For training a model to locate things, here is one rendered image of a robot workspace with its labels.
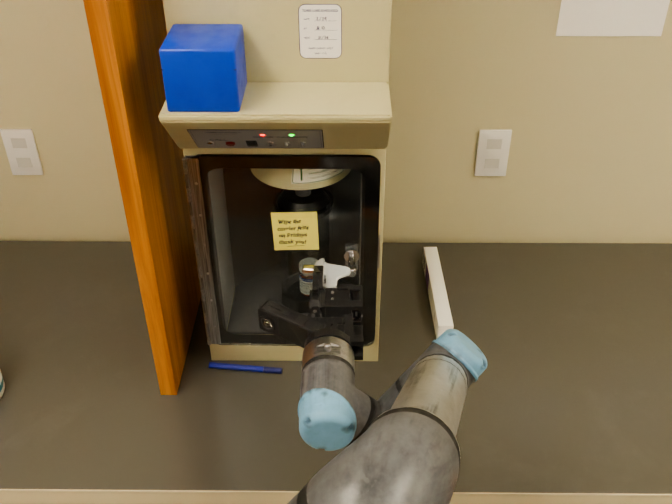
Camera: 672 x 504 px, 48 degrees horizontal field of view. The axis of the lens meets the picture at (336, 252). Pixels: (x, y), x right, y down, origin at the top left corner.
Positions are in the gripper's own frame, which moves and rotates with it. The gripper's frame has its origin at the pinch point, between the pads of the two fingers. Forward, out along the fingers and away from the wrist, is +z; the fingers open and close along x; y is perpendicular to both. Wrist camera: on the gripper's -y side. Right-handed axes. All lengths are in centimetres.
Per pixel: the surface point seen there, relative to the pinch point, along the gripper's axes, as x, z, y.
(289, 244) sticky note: 2.3, 4.0, -4.9
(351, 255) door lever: 0.6, 3.2, 5.6
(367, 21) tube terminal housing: 40.0, 5.2, 7.6
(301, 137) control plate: 25.3, -1.8, -1.9
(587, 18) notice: 26, 48, 52
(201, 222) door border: 6.7, 4.0, -19.4
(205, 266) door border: -2.4, 4.0, -19.7
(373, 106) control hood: 31.0, -3.5, 8.4
